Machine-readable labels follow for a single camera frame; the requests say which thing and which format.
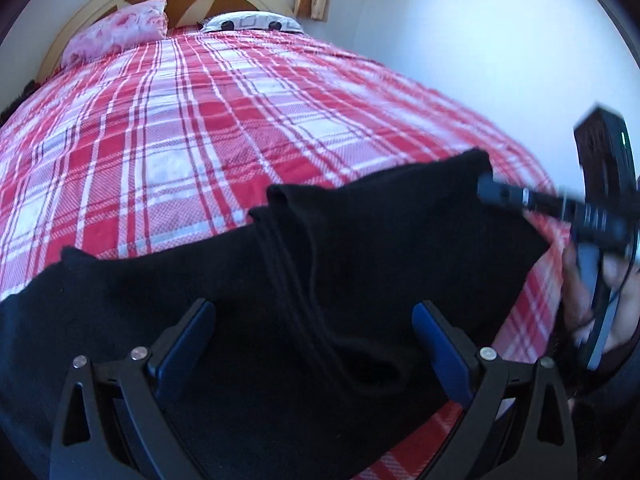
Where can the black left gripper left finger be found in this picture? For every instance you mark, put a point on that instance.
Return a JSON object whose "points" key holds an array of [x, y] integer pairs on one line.
{"points": [[109, 410]]}

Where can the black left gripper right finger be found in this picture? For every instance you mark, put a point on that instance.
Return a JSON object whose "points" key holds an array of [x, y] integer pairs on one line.
{"points": [[515, 421]]}

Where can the dark navy pants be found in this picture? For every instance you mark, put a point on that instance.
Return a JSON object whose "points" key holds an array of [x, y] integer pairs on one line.
{"points": [[313, 370]]}

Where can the right hand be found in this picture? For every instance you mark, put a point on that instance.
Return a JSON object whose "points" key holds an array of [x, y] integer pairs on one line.
{"points": [[600, 295]]}

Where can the red white plaid bedspread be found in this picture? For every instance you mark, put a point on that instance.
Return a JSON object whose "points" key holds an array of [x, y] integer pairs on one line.
{"points": [[174, 141]]}

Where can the pink floral pillow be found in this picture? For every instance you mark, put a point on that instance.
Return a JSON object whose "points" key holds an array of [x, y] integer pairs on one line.
{"points": [[120, 31]]}

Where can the white patterned pillow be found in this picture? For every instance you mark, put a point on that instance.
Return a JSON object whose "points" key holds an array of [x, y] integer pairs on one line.
{"points": [[252, 20]]}

